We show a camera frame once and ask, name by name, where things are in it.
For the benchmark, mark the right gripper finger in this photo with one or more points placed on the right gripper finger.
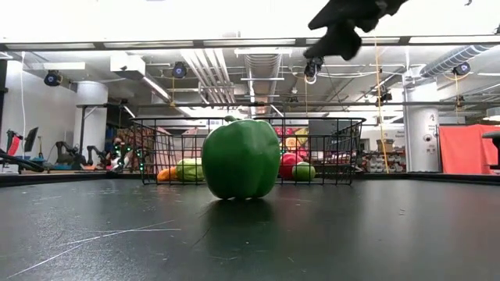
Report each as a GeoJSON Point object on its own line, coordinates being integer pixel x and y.
{"type": "Point", "coordinates": [359, 11]}
{"type": "Point", "coordinates": [340, 45]}

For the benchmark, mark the round red tomato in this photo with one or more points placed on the round red tomato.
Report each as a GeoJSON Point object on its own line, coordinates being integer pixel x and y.
{"type": "Point", "coordinates": [287, 166]}

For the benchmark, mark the small green lime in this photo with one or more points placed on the small green lime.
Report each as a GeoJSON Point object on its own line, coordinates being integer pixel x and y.
{"type": "Point", "coordinates": [304, 172]}

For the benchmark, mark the green bell pepper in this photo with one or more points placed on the green bell pepper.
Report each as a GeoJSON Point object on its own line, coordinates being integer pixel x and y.
{"type": "Point", "coordinates": [240, 156]}

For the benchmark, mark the light green cucumber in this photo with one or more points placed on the light green cucumber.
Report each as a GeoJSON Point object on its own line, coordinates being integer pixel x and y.
{"type": "Point", "coordinates": [190, 169]}

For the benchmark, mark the yellow orange chili pepper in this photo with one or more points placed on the yellow orange chili pepper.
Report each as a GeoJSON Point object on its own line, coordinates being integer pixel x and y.
{"type": "Point", "coordinates": [166, 175]}

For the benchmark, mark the black background robot arm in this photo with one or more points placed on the black background robot arm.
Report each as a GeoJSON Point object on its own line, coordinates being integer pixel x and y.
{"type": "Point", "coordinates": [70, 154]}

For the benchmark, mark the white column with signs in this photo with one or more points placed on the white column with signs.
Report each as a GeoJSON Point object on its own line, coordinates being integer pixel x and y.
{"type": "Point", "coordinates": [422, 132]}

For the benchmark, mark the orange red cloth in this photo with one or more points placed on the orange red cloth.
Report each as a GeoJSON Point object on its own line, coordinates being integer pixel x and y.
{"type": "Point", "coordinates": [465, 150]}

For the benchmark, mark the black stool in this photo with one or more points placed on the black stool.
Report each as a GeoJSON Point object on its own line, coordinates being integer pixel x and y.
{"type": "Point", "coordinates": [493, 136]}

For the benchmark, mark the white ceiling air unit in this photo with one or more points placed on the white ceiling air unit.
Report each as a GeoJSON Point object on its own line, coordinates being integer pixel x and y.
{"type": "Point", "coordinates": [127, 66]}

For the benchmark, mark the background robot green lights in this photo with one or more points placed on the background robot green lights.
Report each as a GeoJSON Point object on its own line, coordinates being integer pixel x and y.
{"type": "Point", "coordinates": [119, 156]}

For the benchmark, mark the plain white column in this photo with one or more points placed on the plain white column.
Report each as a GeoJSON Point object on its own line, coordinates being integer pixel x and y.
{"type": "Point", "coordinates": [91, 117]}

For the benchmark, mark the black background monitor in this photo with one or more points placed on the black background monitor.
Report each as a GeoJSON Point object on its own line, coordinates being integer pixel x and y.
{"type": "Point", "coordinates": [31, 138]}

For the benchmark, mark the red black stand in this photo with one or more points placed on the red black stand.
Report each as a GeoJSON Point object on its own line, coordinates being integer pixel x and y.
{"type": "Point", "coordinates": [13, 142]}

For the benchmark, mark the silver ribbed ventilation duct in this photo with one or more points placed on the silver ribbed ventilation duct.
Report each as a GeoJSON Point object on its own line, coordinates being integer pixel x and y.
{"type": "Point", "coordinates": [262, 70]}

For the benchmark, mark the colourful wall poster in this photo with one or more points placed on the colourful wall poster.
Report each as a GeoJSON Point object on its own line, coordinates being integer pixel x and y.
{"type": "Point", "coordinates": [293, 136]}

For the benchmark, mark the silver slanted ventilation duct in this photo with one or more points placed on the silver slanted ventilation duct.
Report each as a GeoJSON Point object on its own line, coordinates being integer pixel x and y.
{"type": "Point", "coordinates": [453, 58]}

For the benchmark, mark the black round ceiling camera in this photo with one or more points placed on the black round ceiling camera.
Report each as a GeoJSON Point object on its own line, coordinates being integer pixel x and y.
{"type": "Point", "coordinates": [52, 78]}
{"type": "Point", "coordinates": [179, 70]}
{"type": "Point", "coordinates": [462, 69]}

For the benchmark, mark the black overhead frame beam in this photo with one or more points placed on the black overhead frame beam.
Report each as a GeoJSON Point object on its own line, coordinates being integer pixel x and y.
{"type": "Point", "coordinates": [199, 43]}

